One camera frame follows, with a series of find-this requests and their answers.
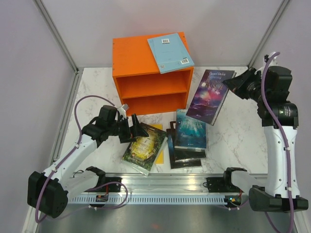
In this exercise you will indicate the white slotted cable duct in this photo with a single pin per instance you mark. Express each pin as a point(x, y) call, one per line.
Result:
point(150, 199)

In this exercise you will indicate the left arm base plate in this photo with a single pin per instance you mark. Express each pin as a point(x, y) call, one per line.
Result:
point(111, 187)

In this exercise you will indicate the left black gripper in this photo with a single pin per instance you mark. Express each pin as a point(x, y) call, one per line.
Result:
point(137, 130)

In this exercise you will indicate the light blue paperback book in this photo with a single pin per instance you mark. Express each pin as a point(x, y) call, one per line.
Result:
point(170, 53)

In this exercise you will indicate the aluminium frame post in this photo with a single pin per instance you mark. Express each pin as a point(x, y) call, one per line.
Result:
point(56, 34)
point(269, 31)

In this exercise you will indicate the green Alice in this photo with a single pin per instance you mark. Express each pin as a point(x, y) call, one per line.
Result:
point(141, 155)

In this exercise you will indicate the Robinson Crusoe purple book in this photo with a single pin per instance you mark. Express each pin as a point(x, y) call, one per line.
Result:
point(210, 95)

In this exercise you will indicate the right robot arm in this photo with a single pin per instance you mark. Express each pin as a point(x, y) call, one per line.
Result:
point(279, 118)

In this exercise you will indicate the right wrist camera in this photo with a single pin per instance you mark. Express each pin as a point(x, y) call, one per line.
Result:
point(274, 55)

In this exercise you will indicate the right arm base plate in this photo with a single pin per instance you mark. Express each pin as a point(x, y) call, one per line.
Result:
point(218, 185)

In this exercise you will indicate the right aluminium frame post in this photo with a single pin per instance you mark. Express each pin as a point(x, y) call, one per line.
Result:
point(269, 31)

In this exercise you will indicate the black hardcover book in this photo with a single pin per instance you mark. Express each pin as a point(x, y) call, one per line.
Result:
point(181, 155)

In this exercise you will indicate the left aluminium frame post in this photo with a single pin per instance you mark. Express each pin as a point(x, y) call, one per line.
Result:
point(56, 34)

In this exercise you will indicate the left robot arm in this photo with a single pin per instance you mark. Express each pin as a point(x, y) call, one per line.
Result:
point(50, 190)

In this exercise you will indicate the dark cover bottom book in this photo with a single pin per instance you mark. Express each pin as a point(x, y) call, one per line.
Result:
point(185, 165)

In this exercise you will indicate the blue ocean cover book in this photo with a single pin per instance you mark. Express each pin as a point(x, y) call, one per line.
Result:
point(190, 133)

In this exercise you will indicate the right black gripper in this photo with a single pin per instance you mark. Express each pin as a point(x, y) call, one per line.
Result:
point(237, 84)

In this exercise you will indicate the orange wooden shelf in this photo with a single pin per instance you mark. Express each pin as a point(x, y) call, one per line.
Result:
point(139, 83)

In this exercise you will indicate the yellow thin book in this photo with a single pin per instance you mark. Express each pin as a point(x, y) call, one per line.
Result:
point(160, 155)

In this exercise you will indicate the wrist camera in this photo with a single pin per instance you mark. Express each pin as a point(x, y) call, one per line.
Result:
point(122, 110)
point(274, 55)

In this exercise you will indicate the aluminium front rail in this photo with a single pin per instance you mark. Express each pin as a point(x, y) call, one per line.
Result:
point(153, 184)

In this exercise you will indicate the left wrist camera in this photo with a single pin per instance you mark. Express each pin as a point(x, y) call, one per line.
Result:
point(122, 110)

